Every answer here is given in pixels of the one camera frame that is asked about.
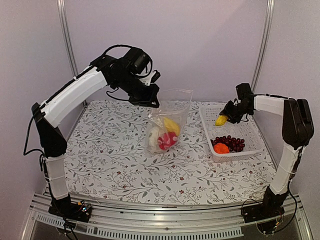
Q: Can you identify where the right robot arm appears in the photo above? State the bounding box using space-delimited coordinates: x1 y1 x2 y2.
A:
219 94 314 196

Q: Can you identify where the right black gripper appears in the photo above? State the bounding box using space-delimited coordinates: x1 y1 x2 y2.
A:
220 100 252 124

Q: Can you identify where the yellow corn toy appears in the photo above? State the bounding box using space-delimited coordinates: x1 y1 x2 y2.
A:
163 117 181 137
215 115 229 127

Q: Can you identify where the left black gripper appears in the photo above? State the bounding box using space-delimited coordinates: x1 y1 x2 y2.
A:
114 71 160 108

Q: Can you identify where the white cauliflower toy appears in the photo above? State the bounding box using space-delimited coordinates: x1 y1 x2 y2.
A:
147 126 161 152

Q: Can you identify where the aluminium front rail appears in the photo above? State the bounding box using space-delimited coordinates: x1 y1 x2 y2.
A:
21 192 316 240

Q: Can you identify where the aluminium post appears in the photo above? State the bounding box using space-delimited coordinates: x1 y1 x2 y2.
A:
56 0 78 76
251 0 275 92

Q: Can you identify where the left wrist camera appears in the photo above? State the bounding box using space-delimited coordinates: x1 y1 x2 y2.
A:
123 47 161 86

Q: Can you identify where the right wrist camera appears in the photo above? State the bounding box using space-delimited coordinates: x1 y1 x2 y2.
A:
235 83 253 101

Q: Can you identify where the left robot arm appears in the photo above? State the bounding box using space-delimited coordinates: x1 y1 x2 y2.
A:
31 53 160 217

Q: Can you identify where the clear zip top bag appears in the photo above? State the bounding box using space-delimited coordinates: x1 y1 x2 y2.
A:
145 88 193 157

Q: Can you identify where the left aluminium post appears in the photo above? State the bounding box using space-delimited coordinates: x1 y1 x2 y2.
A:
56 0 78 76

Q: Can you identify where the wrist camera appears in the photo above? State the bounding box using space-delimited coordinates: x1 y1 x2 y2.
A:
235 83 253 101
123 47 161 86

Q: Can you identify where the right aluminium post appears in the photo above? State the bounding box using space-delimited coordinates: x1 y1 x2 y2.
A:
251 0 275 92

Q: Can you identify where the floral table mat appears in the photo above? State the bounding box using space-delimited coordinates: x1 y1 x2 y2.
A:
64 100 276 205

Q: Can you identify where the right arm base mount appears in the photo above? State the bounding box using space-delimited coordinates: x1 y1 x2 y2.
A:
240 198 285 235

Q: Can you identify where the red pepper toy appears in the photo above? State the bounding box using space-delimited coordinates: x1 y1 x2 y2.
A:
157 132 178 150

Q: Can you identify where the dark red grape bunch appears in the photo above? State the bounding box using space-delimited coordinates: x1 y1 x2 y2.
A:
210 135 246 153

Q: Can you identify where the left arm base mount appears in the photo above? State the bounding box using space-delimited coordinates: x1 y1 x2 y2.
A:
48 196 92 223

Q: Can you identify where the orange pumpkin toy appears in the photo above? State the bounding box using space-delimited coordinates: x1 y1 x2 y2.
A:
213 142 230 154

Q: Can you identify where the white plastic basket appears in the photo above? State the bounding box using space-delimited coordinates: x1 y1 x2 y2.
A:
199 104 263 163

